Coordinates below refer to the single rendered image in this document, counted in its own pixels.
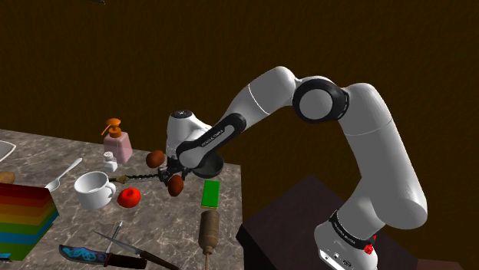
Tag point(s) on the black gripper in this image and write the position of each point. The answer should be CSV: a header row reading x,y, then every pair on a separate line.
x,y
175,171

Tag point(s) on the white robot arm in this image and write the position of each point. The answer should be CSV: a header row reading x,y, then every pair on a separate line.
x,y
378,157

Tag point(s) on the brown egg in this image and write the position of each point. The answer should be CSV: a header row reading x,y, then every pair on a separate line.
x,y
154,159
175,186

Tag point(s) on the black round pan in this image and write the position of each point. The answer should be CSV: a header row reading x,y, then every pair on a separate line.
x,y
211,170

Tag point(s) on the green ornate dagger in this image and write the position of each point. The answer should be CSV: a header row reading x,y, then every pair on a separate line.
x,y
138,178

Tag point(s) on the green sponge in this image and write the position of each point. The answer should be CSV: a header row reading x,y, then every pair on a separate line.
x,y
210,193

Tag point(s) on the red tomato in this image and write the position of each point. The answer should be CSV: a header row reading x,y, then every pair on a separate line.
x,y
129,197

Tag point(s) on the pink soap dispenser orange pump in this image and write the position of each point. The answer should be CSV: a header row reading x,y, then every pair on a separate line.
x,y
119,146

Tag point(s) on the white salt shaker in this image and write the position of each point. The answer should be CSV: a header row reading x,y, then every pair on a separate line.
x,y
110,163

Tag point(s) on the brown wooden bottle brush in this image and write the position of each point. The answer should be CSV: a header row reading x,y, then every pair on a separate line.
x,y
209,228

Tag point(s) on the white mug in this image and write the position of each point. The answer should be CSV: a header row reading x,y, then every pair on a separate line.
x,y
91,194

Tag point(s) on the thin grey metal tool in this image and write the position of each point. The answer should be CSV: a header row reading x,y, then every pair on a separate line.
x,y
114,235

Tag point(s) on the white spoon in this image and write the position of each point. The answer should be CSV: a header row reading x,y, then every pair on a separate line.
x,y
56,183

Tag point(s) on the dark robot stand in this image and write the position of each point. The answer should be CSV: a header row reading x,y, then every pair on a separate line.
x,y
284,220

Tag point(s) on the blue patterned blade knife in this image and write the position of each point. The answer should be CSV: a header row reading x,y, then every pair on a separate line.
x,y
80,254

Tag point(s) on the rainbow striped box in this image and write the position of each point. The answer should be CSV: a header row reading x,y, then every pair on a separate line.
x,y
22,217

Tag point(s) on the brown potato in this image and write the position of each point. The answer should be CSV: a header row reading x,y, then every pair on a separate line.
x,y
6,177

